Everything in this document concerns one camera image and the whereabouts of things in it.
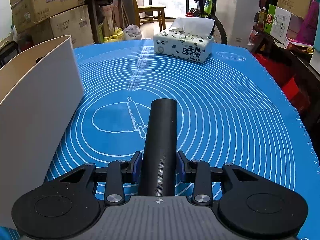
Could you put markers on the black cylinder tube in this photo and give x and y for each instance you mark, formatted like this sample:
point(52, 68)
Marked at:
point(158, 172)

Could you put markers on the beige plastic storage bin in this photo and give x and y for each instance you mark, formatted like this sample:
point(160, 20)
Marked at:
point(40, 91)

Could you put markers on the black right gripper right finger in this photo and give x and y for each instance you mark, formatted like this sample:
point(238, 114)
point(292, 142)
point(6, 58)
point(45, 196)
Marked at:
point(245, 203)

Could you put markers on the white chest freezer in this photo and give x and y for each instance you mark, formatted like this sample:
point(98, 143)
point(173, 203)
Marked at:
point(237, 18)

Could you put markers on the yellow detergent jug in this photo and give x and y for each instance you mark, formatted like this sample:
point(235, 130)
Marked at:
point(116, 37)

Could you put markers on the blue silicone baking mat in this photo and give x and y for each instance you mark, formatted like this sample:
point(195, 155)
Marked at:
point(229, 110)

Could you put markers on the green white carton box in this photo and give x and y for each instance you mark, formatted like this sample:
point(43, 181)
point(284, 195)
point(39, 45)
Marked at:
point(277, 23)

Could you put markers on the middle stacked cardboard box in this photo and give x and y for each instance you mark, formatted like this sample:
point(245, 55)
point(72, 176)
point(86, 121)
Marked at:
point(74, 22)

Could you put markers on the white tissue pack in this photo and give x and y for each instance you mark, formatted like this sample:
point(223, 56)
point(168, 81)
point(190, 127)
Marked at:
point(188, 38)

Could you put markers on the wooden chair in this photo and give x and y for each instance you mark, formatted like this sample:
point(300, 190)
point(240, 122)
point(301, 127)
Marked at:
point(160, 18)

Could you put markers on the grey plastic bag on floor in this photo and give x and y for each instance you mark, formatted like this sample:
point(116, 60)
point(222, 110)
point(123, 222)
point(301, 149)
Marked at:
point(132, 32)

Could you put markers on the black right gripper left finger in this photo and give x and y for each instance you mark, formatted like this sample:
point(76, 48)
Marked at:
point(73, 202)

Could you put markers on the green black kids bicycle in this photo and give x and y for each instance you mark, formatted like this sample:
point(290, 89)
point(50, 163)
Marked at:
point(207, 9)

